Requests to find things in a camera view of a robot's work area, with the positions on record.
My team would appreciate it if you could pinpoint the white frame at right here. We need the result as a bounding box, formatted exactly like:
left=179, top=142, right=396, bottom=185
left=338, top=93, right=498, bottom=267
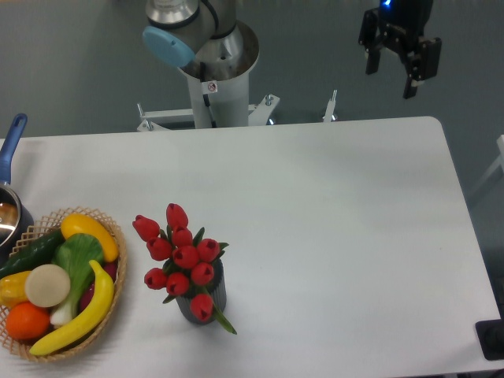
left=467, top=135, right=503, bottom=208

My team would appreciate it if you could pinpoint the beige round disc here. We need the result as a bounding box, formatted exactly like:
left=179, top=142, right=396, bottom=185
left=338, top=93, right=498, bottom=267
left=24, top=264, right=71, bottom=308

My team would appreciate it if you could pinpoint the dark red vegetable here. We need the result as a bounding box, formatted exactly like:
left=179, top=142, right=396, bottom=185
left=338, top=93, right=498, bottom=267
left=79, top=261, right=118, bottom=313

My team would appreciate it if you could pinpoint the orange fruit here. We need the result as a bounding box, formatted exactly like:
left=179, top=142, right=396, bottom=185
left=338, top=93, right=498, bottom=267
left=6, top=302, right=50, bottom=340

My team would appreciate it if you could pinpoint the green cucumber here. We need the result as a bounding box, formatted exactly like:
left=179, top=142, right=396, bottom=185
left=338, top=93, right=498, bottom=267
left=1, top=228, right=65, bottom=278

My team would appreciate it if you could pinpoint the red tulip bouquet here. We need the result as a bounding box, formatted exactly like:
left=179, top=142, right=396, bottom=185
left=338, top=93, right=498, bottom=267
left=132, top=203, right=237, bottom=335

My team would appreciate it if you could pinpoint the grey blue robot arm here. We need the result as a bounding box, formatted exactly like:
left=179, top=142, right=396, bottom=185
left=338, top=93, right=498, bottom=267
left=143, top=1, right=442, bottom=98

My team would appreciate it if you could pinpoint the dark grey ribbed vase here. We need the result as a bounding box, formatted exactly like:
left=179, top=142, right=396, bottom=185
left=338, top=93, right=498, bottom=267
left=176, top=259, right=230, bottom=329

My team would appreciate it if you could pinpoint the yellow banana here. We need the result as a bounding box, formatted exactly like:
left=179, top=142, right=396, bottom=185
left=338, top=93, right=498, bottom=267
left=29, top=260, right=114, bottom=357

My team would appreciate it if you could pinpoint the green bok choy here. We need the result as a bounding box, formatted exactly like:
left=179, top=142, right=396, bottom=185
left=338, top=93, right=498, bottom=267
left=50, top=233, right=104, bottom=328

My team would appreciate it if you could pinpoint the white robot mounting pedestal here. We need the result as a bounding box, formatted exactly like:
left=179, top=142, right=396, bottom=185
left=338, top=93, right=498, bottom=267
left=135, top=69, right=339, bottom=133

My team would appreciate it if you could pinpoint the black device at table edge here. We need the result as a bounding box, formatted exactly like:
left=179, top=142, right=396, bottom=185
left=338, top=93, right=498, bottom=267
left=475, top=319, right=503, bottom=361

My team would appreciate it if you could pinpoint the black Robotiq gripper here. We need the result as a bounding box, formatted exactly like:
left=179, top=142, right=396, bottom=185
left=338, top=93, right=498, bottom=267
left=358, top=0, right=442, bottom=99

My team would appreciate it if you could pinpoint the blue handled saucepan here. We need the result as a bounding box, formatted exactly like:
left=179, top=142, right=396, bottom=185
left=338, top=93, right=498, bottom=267
left=1, top=113, right=34, bottom=265

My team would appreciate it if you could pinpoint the woven wicker basket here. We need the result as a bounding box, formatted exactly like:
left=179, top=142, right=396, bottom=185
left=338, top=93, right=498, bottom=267
left=1, top=206, right=127, bottom=363

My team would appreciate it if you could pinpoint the yellow bell pepper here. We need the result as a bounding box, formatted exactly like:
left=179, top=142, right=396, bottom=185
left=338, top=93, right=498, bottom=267
left=1, top=270, right=31, bottom=308

